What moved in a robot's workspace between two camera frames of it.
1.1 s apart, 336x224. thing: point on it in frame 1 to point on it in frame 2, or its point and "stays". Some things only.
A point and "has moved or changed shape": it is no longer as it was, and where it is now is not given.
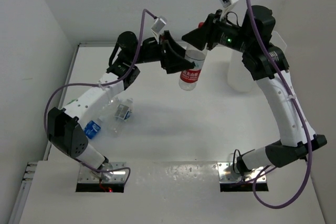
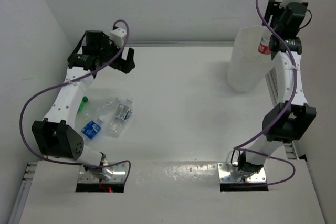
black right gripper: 208,33 to 273,8
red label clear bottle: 189,78 has moved or changed shape
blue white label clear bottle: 122,115 stays
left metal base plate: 118,176 stays
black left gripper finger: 167,38 to 129,64
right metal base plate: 227,173 stays
